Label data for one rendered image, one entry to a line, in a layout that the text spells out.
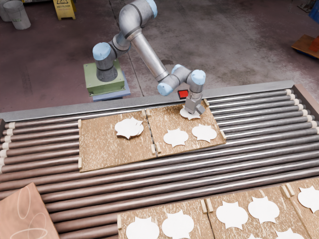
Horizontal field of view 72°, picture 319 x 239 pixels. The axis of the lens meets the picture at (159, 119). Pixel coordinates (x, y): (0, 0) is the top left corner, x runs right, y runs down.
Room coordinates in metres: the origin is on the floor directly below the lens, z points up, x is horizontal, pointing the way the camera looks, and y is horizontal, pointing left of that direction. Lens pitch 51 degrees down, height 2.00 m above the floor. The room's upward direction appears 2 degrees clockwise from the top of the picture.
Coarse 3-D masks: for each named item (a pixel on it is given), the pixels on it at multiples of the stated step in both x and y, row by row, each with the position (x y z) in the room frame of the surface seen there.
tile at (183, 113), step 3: (183, 105) 0.97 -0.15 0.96; (183, 108) 0.94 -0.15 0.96; (180, 111) 0.91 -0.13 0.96; (183, 111) 0.92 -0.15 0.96; (186, 111) 0.92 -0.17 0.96; (195, 111) 0.92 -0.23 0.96; (180, 114) 0.89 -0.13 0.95; (183, 114) 0.89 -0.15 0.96; (186, 114) 0.89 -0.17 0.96; (189, 114) 0.89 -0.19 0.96; (192, 114) 0.89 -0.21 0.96; (195, 114) 0.90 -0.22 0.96; (198, 114) 0.90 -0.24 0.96; (201, 114) 0.90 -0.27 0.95; (183, 117) 0.88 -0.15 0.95; (186, 117) 0.87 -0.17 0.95; (189, 117) 0.87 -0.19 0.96; (192, 117) 0.87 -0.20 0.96; (195, 117) 0.87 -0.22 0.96; (198, 117) 0.87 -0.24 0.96
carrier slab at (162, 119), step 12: (156, 108) 0.95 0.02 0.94; (168, 108) 0.96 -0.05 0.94; (180, 108) 0.96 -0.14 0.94; (156, 120) 0.85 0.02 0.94; (168, 120) 0.85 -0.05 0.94; (180, 120) 0.86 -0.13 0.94; (192, 120) 0.86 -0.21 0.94; (204, 120) 0.86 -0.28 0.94; (156, 132) 0.76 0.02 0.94; (216, 132) 0.78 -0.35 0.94; (192, 144) 0.69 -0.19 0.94; (204, 144) 0.69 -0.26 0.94; (216, 144) 0.69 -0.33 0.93
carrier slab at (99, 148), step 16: (96, 128) 0.78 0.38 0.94; (112, 128) 0.78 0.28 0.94; (144, 128) 0.79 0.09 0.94; (80, 144) 0.66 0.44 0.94; (96, 144) 0.66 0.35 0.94; (112, 144) 0.67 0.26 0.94; (128, 144) 0.67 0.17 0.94; (144, 144) 0.67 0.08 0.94; (96, 160) 0.56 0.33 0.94; (112, 160) 0.56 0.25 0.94; (128, 160) 0.57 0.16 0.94; (144, 160) 0.58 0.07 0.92
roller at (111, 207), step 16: (272, 176) 0.51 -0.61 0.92; (288, 176) 0.51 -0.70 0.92; (304, 176) 0.52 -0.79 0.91; (176, 192) 0.41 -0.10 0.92; (192, 192) 0.41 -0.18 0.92; (208, 192) 0.42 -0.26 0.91; (80, 208) 0.32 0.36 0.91; (96, 208) 0.32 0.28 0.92; (112, 208) 0.32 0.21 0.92; (128, 208) 0.33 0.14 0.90
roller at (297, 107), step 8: (296, 104) 1.05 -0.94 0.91; (304, 104) 1.05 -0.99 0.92; (240, 112) 0.96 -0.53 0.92; (248, 112) 0.96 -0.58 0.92; (256, 112) 0.96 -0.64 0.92; (264, 112) 0.97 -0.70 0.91; (272, 112) 0.98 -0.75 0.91; (280, 112) 0.99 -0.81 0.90; (216, 120) 0.89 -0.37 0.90; (56, 136) 0.72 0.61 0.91; (64, 136) 0.72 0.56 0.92; (72, 136) 0.72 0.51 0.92; (0, 144) 0.65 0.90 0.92; (8, 144) 0.65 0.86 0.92; (16, 144) 0.66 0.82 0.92; (24, 144) 0.66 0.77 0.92; (32, 144) 0.66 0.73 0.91; (40, 144) 0.67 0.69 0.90
